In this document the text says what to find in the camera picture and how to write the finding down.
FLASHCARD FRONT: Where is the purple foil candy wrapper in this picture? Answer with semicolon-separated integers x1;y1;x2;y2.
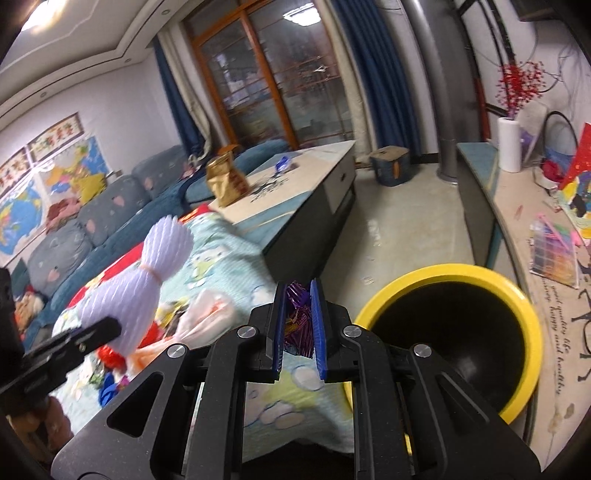
283;282;315;358

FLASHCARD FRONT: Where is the red plastic bag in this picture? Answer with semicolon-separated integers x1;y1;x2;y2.
95;322;164;373

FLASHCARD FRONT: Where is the white foam fruit net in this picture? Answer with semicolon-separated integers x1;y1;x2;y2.
77;216;193;357

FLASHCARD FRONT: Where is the translucent plastic bag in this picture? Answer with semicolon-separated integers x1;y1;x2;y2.
126;289;239;375

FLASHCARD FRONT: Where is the yellow rimmed black trash bin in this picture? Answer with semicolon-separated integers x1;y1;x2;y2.
341;263;544;458

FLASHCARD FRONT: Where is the cartoon print teal blanket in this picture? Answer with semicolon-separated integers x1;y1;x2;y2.
51;205;356;462

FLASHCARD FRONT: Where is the grey coffee table with drawers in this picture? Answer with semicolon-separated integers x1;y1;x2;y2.
209;140;356;283

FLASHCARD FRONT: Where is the world map poster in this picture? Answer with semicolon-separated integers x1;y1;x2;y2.
1;178;45;266

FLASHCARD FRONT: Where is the blue plastic wrapper on table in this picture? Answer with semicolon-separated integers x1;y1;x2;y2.
274;156;294;176

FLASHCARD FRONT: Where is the gold brown paper bag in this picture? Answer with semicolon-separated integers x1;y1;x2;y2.
205;151;250;208

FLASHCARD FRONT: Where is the blue sofa with heart cushions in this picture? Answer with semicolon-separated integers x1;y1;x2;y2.
8;138;293;351

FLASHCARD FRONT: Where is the blue storage box stool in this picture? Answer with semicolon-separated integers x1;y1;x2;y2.
370;146;411;187

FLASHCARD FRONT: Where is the china map poster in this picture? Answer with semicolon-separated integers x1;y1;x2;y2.
39;136;111;204

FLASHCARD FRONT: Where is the framed calligraphy picture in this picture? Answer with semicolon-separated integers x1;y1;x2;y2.
27;113;84;164

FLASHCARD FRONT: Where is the blue curtain right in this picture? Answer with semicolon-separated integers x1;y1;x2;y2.
332;0;422;156

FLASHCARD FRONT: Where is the blue curtain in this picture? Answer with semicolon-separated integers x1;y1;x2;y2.
152;37;205;158
332;0;422;156

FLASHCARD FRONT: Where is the blue curtain left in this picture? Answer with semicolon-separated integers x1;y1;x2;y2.
152;37;205;158

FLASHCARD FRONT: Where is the colourful bead organiser box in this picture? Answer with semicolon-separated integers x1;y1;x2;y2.
529;214;579;289

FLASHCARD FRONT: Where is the white cylindrical vase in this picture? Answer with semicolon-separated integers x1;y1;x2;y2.
498;117;522;173

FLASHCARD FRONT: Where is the wooden framed glass door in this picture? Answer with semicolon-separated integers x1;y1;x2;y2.
182;1;353;149

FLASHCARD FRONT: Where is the colourful woman portrait painting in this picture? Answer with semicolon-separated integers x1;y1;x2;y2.
557;122;591;246

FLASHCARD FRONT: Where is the grey standing air conditioner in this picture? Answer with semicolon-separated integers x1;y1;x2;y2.
403;0;481;184

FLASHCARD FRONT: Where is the blue basket with black handle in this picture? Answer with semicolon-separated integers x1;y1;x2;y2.
541;110;579;176

